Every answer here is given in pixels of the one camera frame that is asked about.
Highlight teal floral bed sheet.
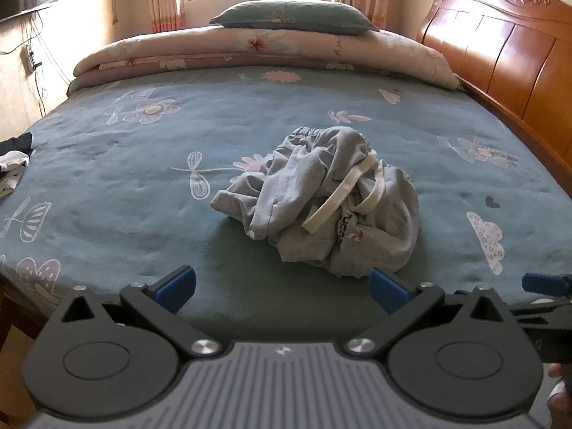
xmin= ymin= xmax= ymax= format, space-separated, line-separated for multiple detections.
xmin=0 ymin=65 xmax=572 ymax=345

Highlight grey drawstring pants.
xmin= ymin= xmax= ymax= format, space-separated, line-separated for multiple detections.
xmin=210 ymin=126 xmax=420 ymax=278

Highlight wall power strip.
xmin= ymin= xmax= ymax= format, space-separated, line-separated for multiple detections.
xmin=20 ymin=45 xmax=43 ymax=74

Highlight wooden headboard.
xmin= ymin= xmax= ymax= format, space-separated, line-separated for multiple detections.
xmin=415 ymin=0 xmax=572 ymax=179

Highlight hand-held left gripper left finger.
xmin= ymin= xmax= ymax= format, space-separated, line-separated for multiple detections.
xmin=47 ymin=265 xmax=223 ymax=360

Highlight black and white clothes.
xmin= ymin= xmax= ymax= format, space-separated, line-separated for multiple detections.
xmin=0 ymin=132 xmax=34 ymax=197

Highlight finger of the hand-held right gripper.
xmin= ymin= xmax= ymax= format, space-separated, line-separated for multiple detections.
xmin=512 ymin=272 xmax=572 ymax=364

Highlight thin black wall cable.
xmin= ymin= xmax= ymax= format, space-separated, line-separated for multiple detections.
xmin=20 ymin=11 xmax=50 ymax=117

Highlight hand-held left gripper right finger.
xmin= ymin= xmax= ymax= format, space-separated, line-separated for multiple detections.
xmin=347 ymin=269 xmax=521 ymax=359

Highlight person's right hand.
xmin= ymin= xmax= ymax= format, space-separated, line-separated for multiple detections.
xmin=547 ymin=363 xmax=572 ymax=429

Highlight pink floral folded quilt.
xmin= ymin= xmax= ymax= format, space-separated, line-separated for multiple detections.
xmin=67 ymin=24 xmax=461 ymax=97

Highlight teal pillow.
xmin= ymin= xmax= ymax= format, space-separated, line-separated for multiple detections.
xmin=209 ymin=0 xmax=380 ymax=36

